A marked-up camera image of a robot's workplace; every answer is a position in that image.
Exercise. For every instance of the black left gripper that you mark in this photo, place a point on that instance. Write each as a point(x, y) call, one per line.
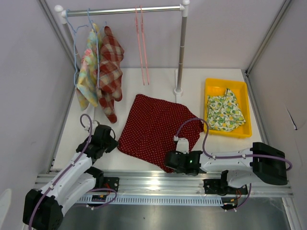
point(113, 144)

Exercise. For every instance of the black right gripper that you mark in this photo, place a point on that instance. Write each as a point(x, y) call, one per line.
point(180, 153)

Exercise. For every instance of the red polka dot skirt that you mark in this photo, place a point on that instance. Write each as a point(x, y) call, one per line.
point(151, 126)

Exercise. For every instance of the pink wire hanger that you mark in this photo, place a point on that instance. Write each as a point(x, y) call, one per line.
point(139, 43)
point(144, 47)

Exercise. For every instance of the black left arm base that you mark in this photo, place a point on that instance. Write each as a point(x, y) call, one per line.
point(108, 182)

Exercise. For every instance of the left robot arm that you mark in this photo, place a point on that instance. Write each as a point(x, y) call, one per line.
point(45, 208)

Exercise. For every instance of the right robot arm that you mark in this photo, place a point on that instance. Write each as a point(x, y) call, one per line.
point(260, 163)

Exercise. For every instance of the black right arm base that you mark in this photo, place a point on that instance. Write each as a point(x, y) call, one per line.
point(215, 187)

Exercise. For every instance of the red plaid skirt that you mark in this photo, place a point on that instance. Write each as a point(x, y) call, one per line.
point(110, 74)

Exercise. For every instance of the pastel plaid skirt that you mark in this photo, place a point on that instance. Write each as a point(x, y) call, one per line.
point(87, 80)

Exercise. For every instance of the lemon print cloth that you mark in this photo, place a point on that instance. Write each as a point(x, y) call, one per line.
point(224, 113)

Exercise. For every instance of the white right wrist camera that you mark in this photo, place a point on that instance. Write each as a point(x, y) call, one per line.
point(182, 145)

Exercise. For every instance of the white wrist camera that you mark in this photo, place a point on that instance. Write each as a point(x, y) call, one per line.
point(182, 145)
point(94, 124)

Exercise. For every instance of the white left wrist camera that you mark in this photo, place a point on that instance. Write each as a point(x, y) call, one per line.
point(94, 124)

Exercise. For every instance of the aluminium front rail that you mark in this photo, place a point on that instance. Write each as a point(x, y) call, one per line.
point(157, 183)

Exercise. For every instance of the slotted cable duct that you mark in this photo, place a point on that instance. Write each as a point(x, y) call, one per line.
point(153, 200)

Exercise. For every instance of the blue wire hanger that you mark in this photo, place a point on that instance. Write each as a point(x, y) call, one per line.
point(73, 33)
point(97, 35)

